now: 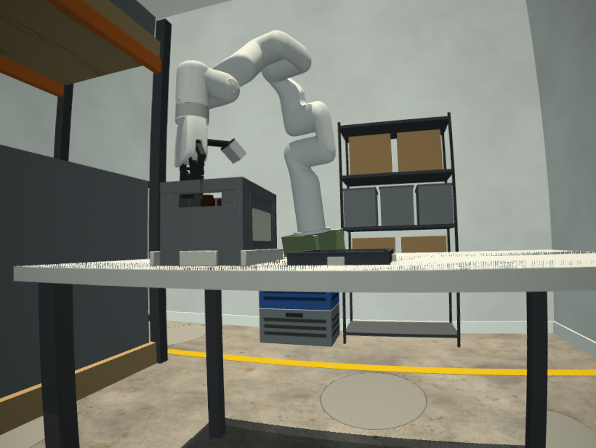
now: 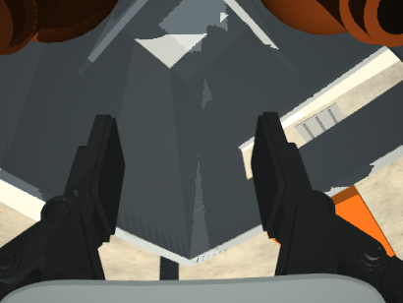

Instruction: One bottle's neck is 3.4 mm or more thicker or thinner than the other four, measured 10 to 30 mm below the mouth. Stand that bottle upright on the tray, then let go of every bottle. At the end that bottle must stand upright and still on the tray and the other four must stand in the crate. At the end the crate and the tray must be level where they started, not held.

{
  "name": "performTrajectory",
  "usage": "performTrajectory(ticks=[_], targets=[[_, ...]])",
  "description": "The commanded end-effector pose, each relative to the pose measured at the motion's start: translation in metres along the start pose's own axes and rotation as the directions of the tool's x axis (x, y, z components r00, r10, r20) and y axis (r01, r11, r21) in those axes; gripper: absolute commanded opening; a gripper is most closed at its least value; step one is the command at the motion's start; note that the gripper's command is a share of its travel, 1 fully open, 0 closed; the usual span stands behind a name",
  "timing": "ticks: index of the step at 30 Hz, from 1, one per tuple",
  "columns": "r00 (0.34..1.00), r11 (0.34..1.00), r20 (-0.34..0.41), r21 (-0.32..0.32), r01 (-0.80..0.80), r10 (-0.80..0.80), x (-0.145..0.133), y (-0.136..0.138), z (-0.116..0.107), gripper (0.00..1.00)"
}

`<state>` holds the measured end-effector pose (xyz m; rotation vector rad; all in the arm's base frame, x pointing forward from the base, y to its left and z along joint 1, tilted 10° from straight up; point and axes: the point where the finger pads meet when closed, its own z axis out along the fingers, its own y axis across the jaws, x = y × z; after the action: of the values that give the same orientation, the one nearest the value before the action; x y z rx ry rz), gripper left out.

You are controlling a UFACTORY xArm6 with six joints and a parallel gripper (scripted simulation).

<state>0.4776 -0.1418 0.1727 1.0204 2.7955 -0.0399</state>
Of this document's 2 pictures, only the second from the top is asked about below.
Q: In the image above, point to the dark grey divided crate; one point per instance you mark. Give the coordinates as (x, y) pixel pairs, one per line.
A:
(186, 81)

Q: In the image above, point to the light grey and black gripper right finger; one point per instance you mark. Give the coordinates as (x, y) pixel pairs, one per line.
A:
(318, 234)

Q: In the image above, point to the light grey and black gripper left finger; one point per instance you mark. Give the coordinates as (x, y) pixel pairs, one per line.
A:
(74, 225)

